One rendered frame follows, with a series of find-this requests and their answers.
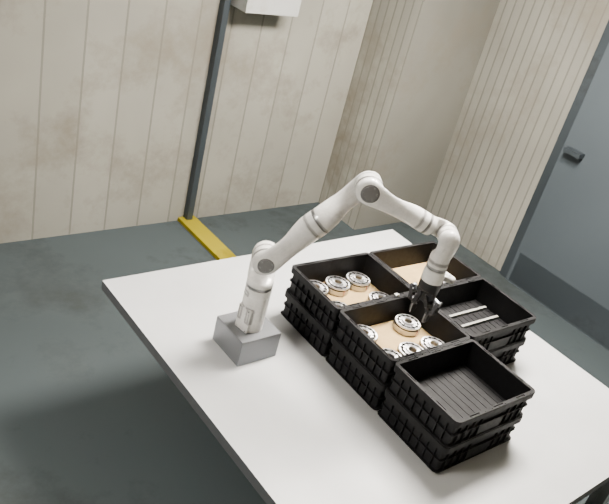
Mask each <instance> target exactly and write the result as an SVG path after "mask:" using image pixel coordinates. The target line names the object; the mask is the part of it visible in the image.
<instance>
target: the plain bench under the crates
mask: <svg viewBox="0 0 609 504"><path fill-rule="evenodd" d="M411 244H412V243H410V242H409V241H408V240H406V239H405V238H403V237H402V236H401V235H399V234H398V233H397V232H395V231H394V230H393V229H391V230H386V231H380V232H374V233H369V234H363V235H357V236H352V237H346V238H340V239H335V240H329V241H323V242H317V243H312V244H311V245H309V246H308V247H306V248H305V249H304V250H302V251H301V252H299V253H298V254H296V255H295V256H294V257H292V258H291V259H290V260H289V261H288V262H286V263H285V264H284V265H283V266H282V267H281V268H280V269H278V270H277V271H276V272H275V277H274V284H273V288H272V292H271V296H270V300H269V304H268V308H267V312H266V316H265V317H266V318H267V319H268V320H269V321H270V322H271V323H272V324H273V325H274V326H275V327H276V328H277V329H278V330H279V331H280V332H281V337H280V340H279V344H278V348H277V351H276V355H275V356H272V357H269V358H266V359H262V360H259V361H255V362H252V363H248V364H245V365H241V366H238V367H237V366H236V365H235V364H234V363H233V361H232V360H231V359H230V358H229V357H228V356H227V355H226V353H225V352H224V351H223V350H222V349H221V348H220V347H219V345H218V344H217V343H216V342H215V341H214V340H213V339H212V338H213V334H214V329H215V324H216V320H217V316H219V315H223V314H227V313H232V312H236V311H238V308H239V304H240V302H242V299H243V295H244V290H245V286H246V281H247V275H248V269H249V264H250V260H251V255H252V254H249V255H244V256H238V257H232V258H227V259H221V260H215V261H210V262H204V263H198V264H193V265H187V266H181V267H176V268H170V269H164V270H159V271H153V272H147V273H141V274H136V275H130V276H124V277H119V278H113V279H107V280H102V288H101V289H102V290H103V292H104V293H105V294H106V296H107V297H108V298H109V299H110V301H111V302H112V303H113V305H114V306H115V307H116V309H117V310H118V311H119V312H120V314H121V315H122V316H123V318H124V319H125V320H126V322H127V323H128V324H129V325H130V327H131V328H132V329H133V331H134V332H135V333H136V335H137V336H138V337H139V339H140V340H141V341H142V342H143V344H144V345H145V346H146V348H147V349H148V350H149V352H150V353H151V354H152V355H153V357H154V358H155V359H156V361H157V362H158V363H159V365H160V366H161V367H162V369H163V370H164V371H165V372H166V374H167V375H168V376H169V378H170V379H171V380H172V382H173V383H174V384H175V385H176V387H177V388H178V389H179V391H180V392H181V393H182V395H183V396H184V397H185V398H186V400H187V401H188V402H189V404H190V405H191V406H192V408H193V409H194V410H195V412H196V413H197V414H198V415H199V417H200V418H201V419H202V421H203V422H204V423H205V425H206V426H207V427H208V428H209V430H210V431H211V432H212V434H213V435H214V436H215V438H216V439H217V440H218V442H219V443H220V444H221V445H222V447H223V448H224V449H225V451H226V452H227V453H228V455H229V456H230V457H231V458H232V460H233V461H234V462H235V464H236V465H237V466H238V468H239V469H240V470H241V471H242V473H243V474H244V475H245V477H246V478H247V479H248V481H249V482H250V483H251V485H252V486H253V487H254V488H255V490H256V491H257V492H258V494H259V495H260V496H261V498H262V499H263V500H264V501H265V503H266V504H576V503H578V502H579V501H581V500H582V499H584V498H585V497H587V496H588V495H589V497H588V499H587V500H586V502H585V504H607V503H608V502H609V388H608V387H606V386H605V385H603V384H602V383H601V382H599V381H598V380H597V379H595V378H594V377H593V376H591V375H590V374H589V373H587V372H586V371H584V370H583V369H582V368H580V367H579V366H578V365H576V364H575V363H574V362H572V361H571V360H569V359H568V358H567V357H565V356H564V355H563V354H561V353H560V352H559V351H557V350H556V349H554V348H553V347H552V346H550V345H549V344H548V343H546V342H545V341H544V340H542V339H541V338H540V337H538V336H537V335H535V334H534V333H533V332H531V331H530V330H529V331H527V332H526V334H525V337H526V341H525V343H524V345H523V346H520V347H519V350H520V351H519V352H518V353H516V355H515V358H516V361H515V362H512V363H509V364H507V365H506V366H507V367H508V368H510V369H511V370H512V371H513V372H514V373H516V374H517V375H518V376H519V377H520V378H522V379H523V380H524V381H525V382H526V383H528V384H529V385H530V386H531V387H533V388H534V389H535V394H534V396H533V397H532V398H531V399H529V400H527V401H526V402H527V406H526V407H523V409H522V411H521V412H522V413H523V417H522V419H521V421H520V422H519V423H517V424H515V425H514V426H515V430H513V431H511V433H510V436H511V440H509V441H507V442H505V443H503V444H501V445H498V446H496V447H494V448H492V449H490V450H487V451H485V452H483V453H481V454H479V455H477V456H474V457H472V458H470V459H468V460H466V461H464V462H461V463H459V464H457V465H455V466H453V467H451V468H448V469H446V470H444V471H442V472H440V473H434V472H432V471H431V470H430V469H429V468H428V467H427V466H426V464H425V463H424V462H423V461H422V460H421V459H420V458H419V457H418V456H417V455H416V454H415V453H414V452H413V451H412V450H411V449H410V448H409V447H408V446H407V445H406V444H405V443H404V442H403V441H402V439H401V438H400V437H399V436H398V435H397V434H396V433H395V432H394V431H393V430H392V429H391V428H390V427H389V426H388V425H387V424H386V423H385V422H384V421H383V420H382V419H381V418H380V417H379V415H378V414H377V413H378V411H379V410H373V409H372V408H371V407H370V406H369V405H368V404H367V403H366V402H365V401H364V400H363V399H362V398H361V397H360V396H359V395H358V394H357V393H356V392H355V390H354V389H353V388H352V387H351V386H350V385H349V384H348V383H347V382H346V381H345V380H344V379H343V378H342V377H341V376H340V375H339V374H338V373H337V372H336V371H335V370H334V369H333V368H332V367H331V365H330V364H329V363H328V362H327V361H326V360H325V359H326V357H324V356H321V355H320V354H319V353H318V352H317V351H316V350H315V349H314V348H313V347H312V346H311V345H310V344H309V343H308V342H307V340H306V339H305V338H304V337H303V336H302V335H301V334H300V333H299V332H298V331H297V330H296V329H295V328H294V327H293V326H292V325H291V324H290V323H289V322H288V321H287V320H286V319H285V318H284V316H283V315H282V314H281V311H282V310H284V307H285V305H284V302H285V301H286V300H287V298H286V297H285V292H286V289H287V288H288V287H290V285H291V281H290V278H292V277H293V274H292V273H291V270H292V266H293V265H295V264H300V263H306V262H312V261H318V260H324V259H329V258H335V257H341V256H347V255H353V254H359V253H365V252H366V253H370V252H371V251H376V250H382V249H388V248H394V247H400V246H405V245H411Z"/></svg>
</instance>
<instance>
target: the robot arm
mask: <svg viewBox="0 0 609 504"><path fill-rule="evenodd" d="M359 203H363V204H365V205H367V206H369V207H372V208H375V209H377V210H380V211H382V212H384V213H387V214H389V215H391V216H393V217H395V218H397V219H399V220H400V221H402V222H404V223H406V224H407V225H409V226H411V227H412V228H414V229H415V230H417V231H419V232H420V233H422V234H424V235H430V234H431V235H433V236H435V237H436V238H437V239H438V244H437V247H436V249H434V250H432V252H431V253H430V256H429V258H428V261H427V264H426V266H425V267H424V270H423V272H422V275H421V278H420V280H419V283H418V284H417V282H414V283H410V288H409V293H408V299H410V300H411V304H410V307H409V312H410V313H413V312H414V311H415V309H416V306H417V302H418V301H419V300H421V301H422V302H423V303H424V308H425V313H424V315H423V317H422V320H421V322H422V323H424V322H427V321H428V319H429V317H430V316H433V315H436V314H437V312H438V311H439V309H440V308H441V306H442V305H443V303H442V302H439V301H438V300H437V294H438V292H439V291H440V288H441V286H442V283H443V281H445V282H447V283H450V284H454V282H455V280H456V279H455V277H454V276H452V275H451V274H450V273H448V272H447V268H448V266H449V263H450V260H451V259H452V258H453V256H454V255H455V253H456V251H457V250H458V248H459V245H460V236H459V233H458V230H457V228H456V227H455V226H454V225H453V224H452V223H451V222H449V221H447V220H444V219H442V218H439V217H436V216H434V215H433V214H431V213H429V212H428V211H426V210H425V209H423V208H421V207H419V206H417V205H415V204H412V203H409V202H406V201H403V200H401V199H399V198H397V197H396V196H394V195H393V194H391V193H390V192H389V191H388V190H387V189H386V188H385V187H384V186H383V183H382V179H381V177H380V175H379V174H378V173H376V172H374V171H364V172H362V173H360V174H359V175H357V176H356V177H355V178H354V179H353V180H352V181H350V182H349V183H348V184H347V185H346V186H345V187H344V188H342V189H341V190H340V191H339V192H337V193H336V194H335V195H333V196H331V197H330V198H328V199H327V200H325V201H324V202H323V203H321V204H320V205H318V206H317V207H315V208H314V209H312V210H311V211H309V212H308V213H306V214H305V215H304V216H302V217H301V218H300V219H299V220H298V221H297V222H296V223H295V224H294V225H293V227H292V228H291V229H290V230H289V232H288V233H287V234H286V235H285V236H284V237H283V238H282V239H281V240H280V241H279V242H278V243H276V244H275V243H273V242H271V241H267V240H265V241H261V242H259V243H257V244H256V245H255V247H254V248H253V251H252V255H251V260H250V264H249V269H248V275H247V281H246V286H245V290H244V295H243V299H242V302H240V304H239V308H238V312H237V317H236V321H235V325H236V326H237V327H238V328H240V329H241V330H242V331H243V332H244V333H246V334H247V333H258V332H260V331H261V330H262V328H263V324H264V320H265V316H266V312H267V308H268V304H269V300H270V296H271V292H272V288H273V284H274V277H275V272H276V271H277V270H278V269H280V268H281V267H282V266H283V265H284V264H285V263H286V262H288V261H289V260H290V259H291V258H292V257H294V256H295V255H296V254H298V253H299V252H301V251H302V250H304V249H305V248H306V247H308V246H309V245H311V244H312V243H314V242H315V241H317V240H318V239H320V238H321V237H323V236H324V235H326V234H327V233H328V232H330V231H331V230H332V229H333V228H334V227H335V226H336V225H337V224H338V223H339V222H340V221H341V220H342V218H343V217H344V216H345V215H346V214H347V212H348V211H349V210H351V209H352V208H353V207H354V206H356V205H358V204H359ZM416 289H417V294H416ZM415 294H416V295H415ZM433 301H434V307H433ZM429 303H430V304H429ZM432 307H433V308H432ZM428 309H429V310H428Z"/></svg>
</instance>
